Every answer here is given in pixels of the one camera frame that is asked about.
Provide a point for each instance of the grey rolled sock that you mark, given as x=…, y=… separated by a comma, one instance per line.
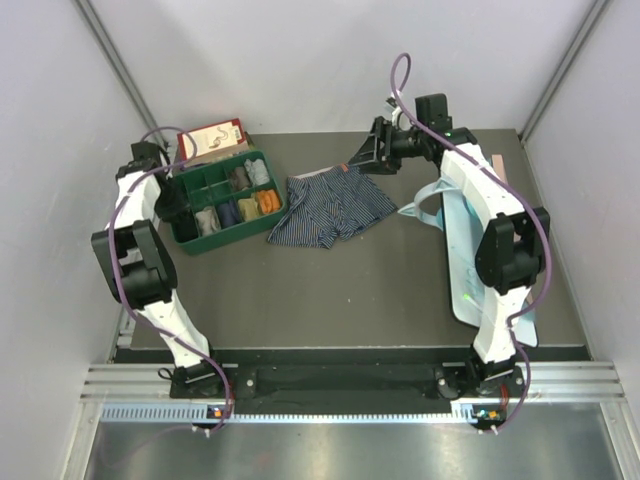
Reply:
x=257, y=172

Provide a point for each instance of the green compartment tray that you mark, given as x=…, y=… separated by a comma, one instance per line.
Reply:
x=209, y=186

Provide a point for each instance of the navy rolled sock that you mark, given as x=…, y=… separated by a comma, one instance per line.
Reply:
x=228, y=214

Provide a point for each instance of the black underwear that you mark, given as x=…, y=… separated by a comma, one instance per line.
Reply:
x=185, y=227

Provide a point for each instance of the mustard rolled sock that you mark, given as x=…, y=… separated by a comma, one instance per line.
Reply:
x=249, y=209

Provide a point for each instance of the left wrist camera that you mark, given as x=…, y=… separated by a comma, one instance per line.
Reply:
x=188, y=145

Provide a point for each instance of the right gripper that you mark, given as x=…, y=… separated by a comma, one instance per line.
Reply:
x=372, y=158

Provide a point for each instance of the red and cream book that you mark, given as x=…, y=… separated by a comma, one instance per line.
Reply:
x=219, y=141

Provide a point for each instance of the orange rolled sock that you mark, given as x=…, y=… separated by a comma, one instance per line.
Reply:
x=268, y=201

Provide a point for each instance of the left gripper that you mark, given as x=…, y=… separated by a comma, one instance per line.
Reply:
x=178, y=207

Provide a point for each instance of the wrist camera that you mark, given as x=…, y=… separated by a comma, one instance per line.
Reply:
x=395, y=111
x=188, y=145

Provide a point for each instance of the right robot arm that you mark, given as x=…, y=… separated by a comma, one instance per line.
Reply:
x=494, y=247

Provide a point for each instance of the light blue tablet board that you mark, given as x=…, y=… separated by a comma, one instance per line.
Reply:
x=473, y=303

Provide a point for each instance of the brown rolled sock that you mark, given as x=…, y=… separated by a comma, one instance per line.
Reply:
x=239, y=179

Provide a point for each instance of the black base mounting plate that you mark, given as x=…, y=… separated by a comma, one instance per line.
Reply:
x=317, y=374

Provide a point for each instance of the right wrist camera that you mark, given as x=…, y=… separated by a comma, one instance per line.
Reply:
x=395, y=111

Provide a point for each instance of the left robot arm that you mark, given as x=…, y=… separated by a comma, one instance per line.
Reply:
x=137, y=266

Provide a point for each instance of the striped blue boxer shorts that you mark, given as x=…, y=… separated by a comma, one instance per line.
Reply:
x=337, y=204

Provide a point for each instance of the teal and pink book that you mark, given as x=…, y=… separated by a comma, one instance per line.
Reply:
x=498, y=166

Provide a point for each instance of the beige rolled sock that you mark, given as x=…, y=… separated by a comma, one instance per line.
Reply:
x=207, y=220

